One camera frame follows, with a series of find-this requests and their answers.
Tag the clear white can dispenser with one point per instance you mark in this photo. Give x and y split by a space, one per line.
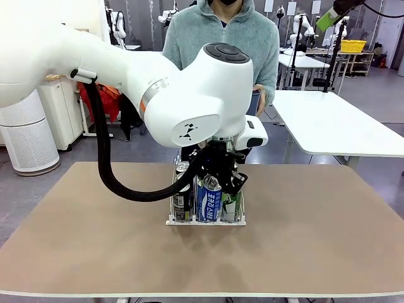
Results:
205 223

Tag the blue plastic bin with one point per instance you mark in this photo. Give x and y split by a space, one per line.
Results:
255 104

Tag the white side table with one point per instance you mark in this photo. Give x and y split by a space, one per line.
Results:
331 126

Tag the yellow plastic crate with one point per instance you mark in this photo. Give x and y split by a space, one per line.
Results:
353 46

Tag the wooden shelf table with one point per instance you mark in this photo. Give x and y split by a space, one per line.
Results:
356 54

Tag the white rack frame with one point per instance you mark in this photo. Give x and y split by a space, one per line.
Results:
90 134

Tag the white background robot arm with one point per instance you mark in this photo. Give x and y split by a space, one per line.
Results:
165 15
298 28
342 34
120 28

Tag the red fire extinguisher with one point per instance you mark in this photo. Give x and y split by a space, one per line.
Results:
382 61

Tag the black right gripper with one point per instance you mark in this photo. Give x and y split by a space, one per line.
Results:
348 3

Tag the white desk cabinet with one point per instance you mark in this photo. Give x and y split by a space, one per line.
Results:
63 120

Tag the white air purifier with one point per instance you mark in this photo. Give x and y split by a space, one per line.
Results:
28 145

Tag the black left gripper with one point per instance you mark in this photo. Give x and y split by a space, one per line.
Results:
217 161

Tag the black jacket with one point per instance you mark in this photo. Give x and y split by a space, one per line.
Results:
129 120

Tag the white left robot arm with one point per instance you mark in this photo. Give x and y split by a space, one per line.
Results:
94 63

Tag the white background table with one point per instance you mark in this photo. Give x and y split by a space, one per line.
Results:
306 61

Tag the black pole stand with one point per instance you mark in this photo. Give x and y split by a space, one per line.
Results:
295 53
334 53

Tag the white paper sign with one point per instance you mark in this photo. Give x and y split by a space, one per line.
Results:
269 5
315 6
292 8

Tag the black Pepsi can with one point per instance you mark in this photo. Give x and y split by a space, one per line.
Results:
181 176
180 168
180 208

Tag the person in teal fleece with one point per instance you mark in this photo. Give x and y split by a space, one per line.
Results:
189 41

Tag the orange jacket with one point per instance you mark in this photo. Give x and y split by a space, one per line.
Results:
112 104

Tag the green Chilsung can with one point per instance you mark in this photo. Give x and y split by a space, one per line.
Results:
232 208

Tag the person's left hand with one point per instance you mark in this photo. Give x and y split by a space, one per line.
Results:
265 99

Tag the person's left forearm teal sleeve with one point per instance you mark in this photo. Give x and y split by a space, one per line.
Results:
269 79

